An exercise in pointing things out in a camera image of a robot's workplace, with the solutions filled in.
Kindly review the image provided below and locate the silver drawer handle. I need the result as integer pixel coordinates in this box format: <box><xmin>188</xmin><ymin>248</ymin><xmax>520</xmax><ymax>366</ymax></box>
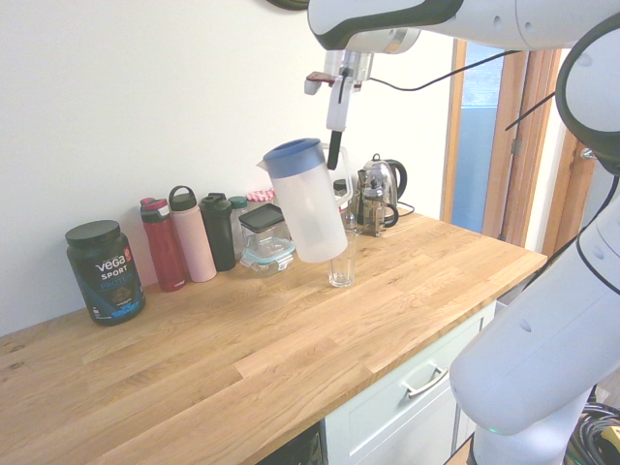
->
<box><xmin>400</xmin><ymin>364</ymin><xmax>450</xmax><ymax>400</ymax></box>

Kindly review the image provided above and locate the translucent pitcher with blue lid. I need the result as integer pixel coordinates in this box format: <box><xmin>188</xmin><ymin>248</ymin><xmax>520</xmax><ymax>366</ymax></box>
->
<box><xmin>255</xmin><ymin>137</ymin><xmax>354</xmax><ymax>264</ymax></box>

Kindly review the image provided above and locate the clear faceted drinking glass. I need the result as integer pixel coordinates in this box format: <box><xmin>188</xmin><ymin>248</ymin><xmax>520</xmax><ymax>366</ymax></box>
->
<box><xmin>326</xmin><ymin>232</ymin><xmax>359</xmax><ymax>289</ymax></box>

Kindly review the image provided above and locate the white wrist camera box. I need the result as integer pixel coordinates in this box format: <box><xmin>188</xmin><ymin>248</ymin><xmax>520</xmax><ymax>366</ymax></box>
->
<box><xmin>303</xmin><ymin>71</ymin><xmax>336</xmax><ymax>96</ymax></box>

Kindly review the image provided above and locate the pink water bottle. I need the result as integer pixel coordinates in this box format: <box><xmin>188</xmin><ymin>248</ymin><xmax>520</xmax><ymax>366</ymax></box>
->
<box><xmin>168</xmin><ymin>185</ymin><xmax>218</xmax><ymax>283</ymax></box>

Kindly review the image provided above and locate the red water bottle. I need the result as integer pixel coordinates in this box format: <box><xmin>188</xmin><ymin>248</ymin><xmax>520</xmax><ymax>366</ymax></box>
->
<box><xmin>139</xmin><ymin>197</ymin><xmax>188</xmax><ymax>293</ymax></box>

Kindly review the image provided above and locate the black coiled cable bundle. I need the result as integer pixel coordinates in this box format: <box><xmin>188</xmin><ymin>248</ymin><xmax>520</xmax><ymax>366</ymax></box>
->
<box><xmin>565</xmin><ymin>400</ymin><xmax>620</xmax><ymax>465</ymax></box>

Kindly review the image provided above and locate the jar with red checkered lid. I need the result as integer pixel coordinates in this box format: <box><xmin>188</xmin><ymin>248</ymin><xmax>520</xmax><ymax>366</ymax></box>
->
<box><xmin>245</xmin><ymin>190</ymin><xmax>277</xmax><ymax>209</ymax></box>

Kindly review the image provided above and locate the glass French press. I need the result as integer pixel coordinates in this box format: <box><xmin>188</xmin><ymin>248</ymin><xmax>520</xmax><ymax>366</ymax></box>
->
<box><xmin>356</xmin><ymin>171</ymin><xmax>401</xmax><ymax>238</ymax></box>

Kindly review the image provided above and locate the black steel dishwasher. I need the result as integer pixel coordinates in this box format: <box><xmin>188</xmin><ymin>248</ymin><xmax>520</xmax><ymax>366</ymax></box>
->
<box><xmin>269</xmin><ymin>424</ymin><xmax>325</xmax><ymax>465</ymax></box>

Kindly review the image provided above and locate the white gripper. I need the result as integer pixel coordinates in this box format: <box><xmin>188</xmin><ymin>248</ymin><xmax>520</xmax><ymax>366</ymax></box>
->
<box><xmin>325</xmin><ymin>78</ymin><xmax>358</xmax><ymax>171</ymax></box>

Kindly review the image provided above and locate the black shaker bottle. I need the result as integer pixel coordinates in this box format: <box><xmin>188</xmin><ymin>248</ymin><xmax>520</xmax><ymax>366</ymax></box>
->
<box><xmin>199</xmin><ymin>192</ymin><xmax>238</xmax><ymax>272</ymax></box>

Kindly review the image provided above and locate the jar with green lid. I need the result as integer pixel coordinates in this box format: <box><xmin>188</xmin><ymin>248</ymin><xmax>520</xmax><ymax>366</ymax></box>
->
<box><xmin>228</xmin><ymin>195</ymin><xmax>250</xmax><ymax>232</ymax></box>

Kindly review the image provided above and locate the white cabinet drawer front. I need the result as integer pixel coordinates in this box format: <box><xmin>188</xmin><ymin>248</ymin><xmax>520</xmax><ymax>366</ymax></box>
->
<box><xmin>322</xmin><ymin>298</ymin><xmax>500</xmax><ymax>465</ymax></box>

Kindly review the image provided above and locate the clear container black square lid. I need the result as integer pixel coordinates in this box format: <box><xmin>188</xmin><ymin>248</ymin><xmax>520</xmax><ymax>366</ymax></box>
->
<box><xmin>237</xmin><ymin>202</ymin><xmax>293</xmax><ymax>263</ymax></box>

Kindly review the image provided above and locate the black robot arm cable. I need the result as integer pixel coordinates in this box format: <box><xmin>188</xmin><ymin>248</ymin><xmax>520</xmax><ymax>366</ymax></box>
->
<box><xmin>336</xmin><ymin>46</ymin><xmax>620</xmax><ymax>292</ymax></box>

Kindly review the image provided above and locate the wooden door frame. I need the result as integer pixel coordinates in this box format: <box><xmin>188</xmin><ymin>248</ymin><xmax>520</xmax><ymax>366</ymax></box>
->
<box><xmin>439</xmin><ymin>37</ymin><xmax>598</xmax><ymax>254</ymax></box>

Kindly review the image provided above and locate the steel electric kettle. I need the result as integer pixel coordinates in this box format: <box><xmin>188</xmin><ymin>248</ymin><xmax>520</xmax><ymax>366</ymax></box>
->
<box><xmin>356</xmin><ymin>153</ymin><xmax>409</xmax><ymax>229</ymax></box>

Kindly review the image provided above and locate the clear glass mug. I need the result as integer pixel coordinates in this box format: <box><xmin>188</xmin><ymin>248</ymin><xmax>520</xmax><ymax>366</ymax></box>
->
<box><xmin>340</xmin><ymin>191</ymin><xmax>362</xmax><ymax>233</ymax></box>

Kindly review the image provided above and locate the glass container teal clip lid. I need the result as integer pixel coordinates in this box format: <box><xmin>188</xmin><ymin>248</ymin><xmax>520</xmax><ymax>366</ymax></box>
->
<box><xmin>239</xmin><ymin>235</ymin><xmax>297</xmax><ymax>279</ymax></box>

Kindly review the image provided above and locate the black protein powder tub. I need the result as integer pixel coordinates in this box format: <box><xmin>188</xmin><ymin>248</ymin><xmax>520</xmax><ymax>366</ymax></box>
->
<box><xmin>65</xmin><ymin>220</ymin><xmax>147</xmax><ymax>327</ymax></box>

